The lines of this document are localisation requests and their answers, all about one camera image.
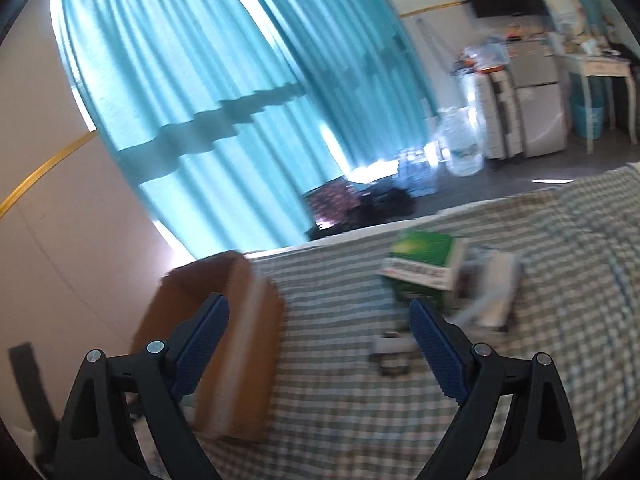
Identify dark patterned bag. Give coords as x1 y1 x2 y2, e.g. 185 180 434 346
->
307 182 361 241

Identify silver fridge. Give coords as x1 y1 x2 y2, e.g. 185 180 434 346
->
505 40 568 157

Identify brown cardboard box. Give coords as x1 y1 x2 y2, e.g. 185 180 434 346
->
130 250 286 445

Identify green medicine box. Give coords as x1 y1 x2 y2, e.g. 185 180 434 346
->
381 229 468 311

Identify white crumpled tissue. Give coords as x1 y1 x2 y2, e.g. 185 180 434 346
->
452 247 523 333

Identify white dressing table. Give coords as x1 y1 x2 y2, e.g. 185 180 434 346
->
555 50 640 156

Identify clear plastic water jug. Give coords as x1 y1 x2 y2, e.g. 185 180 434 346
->
440 110 485 177

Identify white oval mirror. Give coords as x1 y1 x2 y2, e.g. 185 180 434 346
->
542 0 586 36

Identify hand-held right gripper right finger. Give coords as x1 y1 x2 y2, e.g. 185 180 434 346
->
407 297 583 480

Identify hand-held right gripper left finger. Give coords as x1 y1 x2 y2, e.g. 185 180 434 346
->
52 292 231 480

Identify black-framed glasses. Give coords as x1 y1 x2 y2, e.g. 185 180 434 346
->
369 352 417 377

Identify blue waste bin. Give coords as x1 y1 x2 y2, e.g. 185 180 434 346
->
570 92 606 138

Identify black floor bag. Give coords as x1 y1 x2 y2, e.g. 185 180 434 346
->
350 187 416 233

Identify clear bag of items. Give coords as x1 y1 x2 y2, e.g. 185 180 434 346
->
462 40 508 71

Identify pack of water bottles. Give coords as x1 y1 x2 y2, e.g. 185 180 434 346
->
395 146 441 197

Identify white suitcase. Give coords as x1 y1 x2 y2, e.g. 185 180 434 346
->
452 67 526 161

